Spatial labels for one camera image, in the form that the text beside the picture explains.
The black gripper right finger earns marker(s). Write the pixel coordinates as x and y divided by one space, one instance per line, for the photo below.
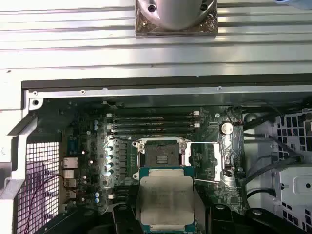
219 219

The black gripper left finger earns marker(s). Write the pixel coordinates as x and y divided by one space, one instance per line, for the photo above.
122 219

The silver topped CPU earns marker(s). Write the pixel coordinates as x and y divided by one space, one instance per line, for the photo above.
165 200

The metal socket cover frame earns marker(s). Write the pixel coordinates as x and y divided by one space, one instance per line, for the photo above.
217 161

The CPU socket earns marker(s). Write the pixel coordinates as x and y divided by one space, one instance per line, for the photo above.
162 156

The black RAM slot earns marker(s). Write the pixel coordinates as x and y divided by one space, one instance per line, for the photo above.
156 112
156 119
156 124
156 130

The green motherboard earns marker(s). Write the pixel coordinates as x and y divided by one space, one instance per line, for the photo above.
219 192

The small silver capacitor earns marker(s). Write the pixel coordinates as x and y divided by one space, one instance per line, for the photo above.
109 172
95 120
109 148
109 165
109 157
95 127

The silver metal io port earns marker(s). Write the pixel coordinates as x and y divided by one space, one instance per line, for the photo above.
68 174
70 162

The silver metal drive cage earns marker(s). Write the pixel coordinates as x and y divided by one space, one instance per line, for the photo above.
292 185

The blue video port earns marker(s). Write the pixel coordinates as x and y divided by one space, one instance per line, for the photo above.
73 145

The silver coin battery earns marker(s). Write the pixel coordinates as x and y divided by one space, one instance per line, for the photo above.
226 128

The perforated metal fan grille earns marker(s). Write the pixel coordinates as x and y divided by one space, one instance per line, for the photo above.
41 156

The black silver PC case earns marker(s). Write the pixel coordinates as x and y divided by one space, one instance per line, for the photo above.
146 91

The brown square base plate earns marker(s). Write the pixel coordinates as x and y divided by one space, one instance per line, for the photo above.
140 29

